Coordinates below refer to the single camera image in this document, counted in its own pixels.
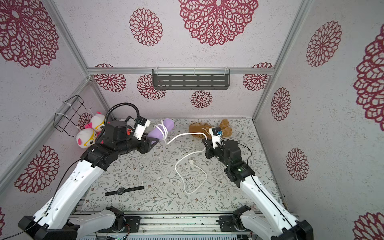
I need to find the black wire basket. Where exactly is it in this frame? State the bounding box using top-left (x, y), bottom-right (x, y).
top-left (53, 95), bottom-right (92, 137)

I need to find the aluminium frame post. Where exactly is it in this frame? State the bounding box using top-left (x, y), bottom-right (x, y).
top-left (41, 0), bottom-right (112, 121)

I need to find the perforated cable duct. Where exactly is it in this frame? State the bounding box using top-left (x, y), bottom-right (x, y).
top-left (82, 234), bottom-right (249, 240)

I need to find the grey wall shelf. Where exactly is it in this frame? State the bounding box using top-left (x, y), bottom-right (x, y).
top-left (152, 69), bottom-right (231, 90)

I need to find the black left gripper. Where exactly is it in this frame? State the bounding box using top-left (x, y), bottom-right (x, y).
top-left (116, 132), bottom-right (159, 155)

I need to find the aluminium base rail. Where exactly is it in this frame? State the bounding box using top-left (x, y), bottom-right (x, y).
top-left (68, 211), bottom-right (301, 238)

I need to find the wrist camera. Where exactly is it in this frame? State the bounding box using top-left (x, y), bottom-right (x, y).
top-left (134, 117), bottom-right (151, 141)
top-left (209, 127), bottom-right (223, 149)

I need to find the brown plush dog toy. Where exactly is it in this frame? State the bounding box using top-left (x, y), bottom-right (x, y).
top-left (188, 118), bottom-right (233, 140)

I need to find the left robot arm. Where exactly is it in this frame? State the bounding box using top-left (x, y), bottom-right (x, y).
top-left (18, 103), bottom-right (158, 240)

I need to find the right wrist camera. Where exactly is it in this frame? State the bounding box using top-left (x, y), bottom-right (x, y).
top-left (209, 127), bottom-right (223, 149)

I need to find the white plush red striped dress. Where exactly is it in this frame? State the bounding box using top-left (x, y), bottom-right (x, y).
top-left (76, 129), bottom-right (97, 149)

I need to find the purple power strip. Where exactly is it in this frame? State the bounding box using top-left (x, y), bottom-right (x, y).
top-left (148, 119), bottom-right (175, 140)

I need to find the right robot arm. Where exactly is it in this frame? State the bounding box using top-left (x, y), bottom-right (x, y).
top-left (203, 140), bottom-right (314, 240)

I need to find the black wristwatch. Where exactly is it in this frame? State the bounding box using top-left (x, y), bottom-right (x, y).
top-left (105, 186), bottom-right (144, 197)

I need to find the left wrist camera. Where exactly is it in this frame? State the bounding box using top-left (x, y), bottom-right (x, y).
top-left (134, 117), bottom-right (151, 141)

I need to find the white power cord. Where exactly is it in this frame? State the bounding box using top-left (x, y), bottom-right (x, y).
top-left (153, 119), bottom-right (215, 195)

